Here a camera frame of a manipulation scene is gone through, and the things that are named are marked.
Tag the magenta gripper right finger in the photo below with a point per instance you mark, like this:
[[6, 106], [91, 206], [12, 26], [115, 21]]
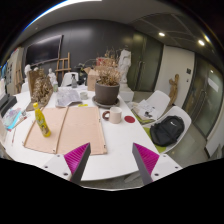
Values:
[[146, 161]]

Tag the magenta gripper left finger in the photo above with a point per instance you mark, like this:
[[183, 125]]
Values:
[[76, 161]]

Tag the yellow drink bottle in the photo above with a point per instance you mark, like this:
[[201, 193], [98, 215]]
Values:
[[40, 119]]

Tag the brown cardboard sheet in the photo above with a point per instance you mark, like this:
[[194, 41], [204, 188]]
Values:
[[70, 128]]

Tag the black backpack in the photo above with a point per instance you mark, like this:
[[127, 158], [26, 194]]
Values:
[[167, 131]]

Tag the red round coaster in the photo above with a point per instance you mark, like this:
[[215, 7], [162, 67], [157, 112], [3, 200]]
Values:
[[129, 119]]

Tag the stack of papers on chair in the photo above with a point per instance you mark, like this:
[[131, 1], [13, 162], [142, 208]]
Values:
[[146, 110]]

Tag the white chair with backpack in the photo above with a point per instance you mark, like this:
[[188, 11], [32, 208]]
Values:
[[174, 111]]

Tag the white chair with papers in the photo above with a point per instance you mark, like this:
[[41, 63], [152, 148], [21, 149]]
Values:
[[160, 99]]

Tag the open magazine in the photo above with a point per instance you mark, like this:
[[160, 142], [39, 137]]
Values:
[[65, 97]]

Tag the small white cup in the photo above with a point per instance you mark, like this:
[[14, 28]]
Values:
[[84, 95]]

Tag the grey pot dried plant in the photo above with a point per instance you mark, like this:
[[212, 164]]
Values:
[[107, 85]]

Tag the brown wood carving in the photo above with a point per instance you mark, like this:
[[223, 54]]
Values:
[[40, 89]]

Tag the white chair behind table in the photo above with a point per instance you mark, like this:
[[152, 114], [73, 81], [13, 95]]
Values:
[[67, 79]]

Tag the wooden figure sculpture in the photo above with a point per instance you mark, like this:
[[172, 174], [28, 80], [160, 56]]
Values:
[[173, 89]]

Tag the cardboard box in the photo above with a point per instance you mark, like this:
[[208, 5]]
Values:
[[93, 76]]

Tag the small white bust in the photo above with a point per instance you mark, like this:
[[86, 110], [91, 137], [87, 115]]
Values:
[[52, 76]]

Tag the white plaster statue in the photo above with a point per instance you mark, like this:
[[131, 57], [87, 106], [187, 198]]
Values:
[[123, 66]]

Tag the wooden easel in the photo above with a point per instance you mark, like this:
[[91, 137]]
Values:
[[63, 66]]

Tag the white mug red handle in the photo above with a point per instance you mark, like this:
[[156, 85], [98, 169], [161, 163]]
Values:
[[113, 115]]

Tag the dark wall screen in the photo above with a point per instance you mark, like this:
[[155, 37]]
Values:
[[43, 51]]

